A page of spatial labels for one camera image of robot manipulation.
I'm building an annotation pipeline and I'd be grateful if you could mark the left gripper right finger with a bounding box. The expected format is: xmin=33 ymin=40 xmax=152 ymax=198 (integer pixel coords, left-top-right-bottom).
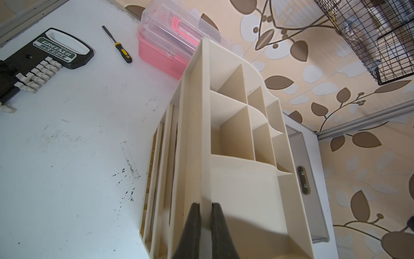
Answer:
xmin=211 ymin=203 xmax=239 ymax=259

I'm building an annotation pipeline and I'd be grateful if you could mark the yellow black screwdriver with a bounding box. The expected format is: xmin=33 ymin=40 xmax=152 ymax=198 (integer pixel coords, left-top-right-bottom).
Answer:
xmin=102 ymin=25 xmax=132 ymax=64

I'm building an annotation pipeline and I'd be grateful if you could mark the right wire basket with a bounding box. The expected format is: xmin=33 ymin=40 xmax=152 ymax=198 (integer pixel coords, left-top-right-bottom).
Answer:
xmin=316 ymin=0 xmax=414 ymax=85

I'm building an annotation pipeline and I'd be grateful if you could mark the aluminium frame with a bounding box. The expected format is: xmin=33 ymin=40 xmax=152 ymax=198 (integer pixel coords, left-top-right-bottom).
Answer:
xmin=317 ymin=100 xmax=414 ymax=140

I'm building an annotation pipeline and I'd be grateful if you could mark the beige drawer organizer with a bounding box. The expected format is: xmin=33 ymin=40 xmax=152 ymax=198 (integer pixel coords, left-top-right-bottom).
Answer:
xmin=140 ymin=38 xmax=314 ymax=259

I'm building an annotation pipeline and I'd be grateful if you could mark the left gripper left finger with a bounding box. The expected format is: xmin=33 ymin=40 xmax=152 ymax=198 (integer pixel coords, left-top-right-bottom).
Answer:
xmin=172 ymin=203 xmax=201 ymax=259

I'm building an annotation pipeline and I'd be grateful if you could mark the pink plastic toolbox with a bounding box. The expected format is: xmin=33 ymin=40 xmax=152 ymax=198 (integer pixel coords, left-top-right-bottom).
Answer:
xmin=137 ymin=1 xmax=232 ymax=80

